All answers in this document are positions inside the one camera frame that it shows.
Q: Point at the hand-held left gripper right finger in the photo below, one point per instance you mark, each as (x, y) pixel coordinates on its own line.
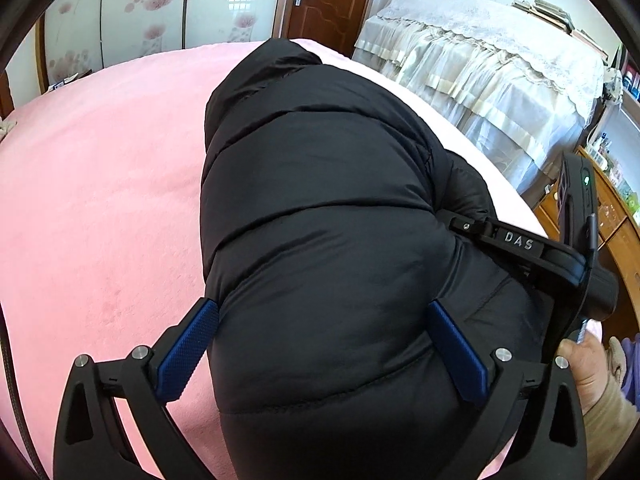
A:
(460, 350)

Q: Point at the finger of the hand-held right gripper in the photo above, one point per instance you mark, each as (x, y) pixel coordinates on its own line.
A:
(515, 240)

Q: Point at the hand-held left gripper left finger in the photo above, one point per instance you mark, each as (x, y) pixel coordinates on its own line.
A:
(185, 350)

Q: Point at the black puffer jacket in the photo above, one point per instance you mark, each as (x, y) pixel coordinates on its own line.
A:
(325, 210)

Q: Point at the person's right forearm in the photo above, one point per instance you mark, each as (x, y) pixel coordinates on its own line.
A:
(612, 430)

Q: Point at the person's right hand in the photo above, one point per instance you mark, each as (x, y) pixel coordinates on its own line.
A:
(590, 375)

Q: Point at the cluster of small bottles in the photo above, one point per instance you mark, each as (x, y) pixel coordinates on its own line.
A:
(617, 170)

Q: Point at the wooden dresser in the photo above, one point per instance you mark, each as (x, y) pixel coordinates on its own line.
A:
(617, 240)

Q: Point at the pink bed sheet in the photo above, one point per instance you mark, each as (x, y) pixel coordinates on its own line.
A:
(100, 210)

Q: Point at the lace covered furniture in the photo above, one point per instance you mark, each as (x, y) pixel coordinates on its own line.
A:
(475, 70)

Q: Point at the purple cloth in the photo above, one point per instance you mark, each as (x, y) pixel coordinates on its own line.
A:
(631, 365)

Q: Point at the small dark box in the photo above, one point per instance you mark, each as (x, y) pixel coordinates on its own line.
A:
(67, 82)

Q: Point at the brown wooden door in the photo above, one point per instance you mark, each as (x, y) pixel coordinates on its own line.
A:
(335, 0)

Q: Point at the floral sliding door wardrobe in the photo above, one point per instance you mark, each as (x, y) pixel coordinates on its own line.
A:
(150, 10)

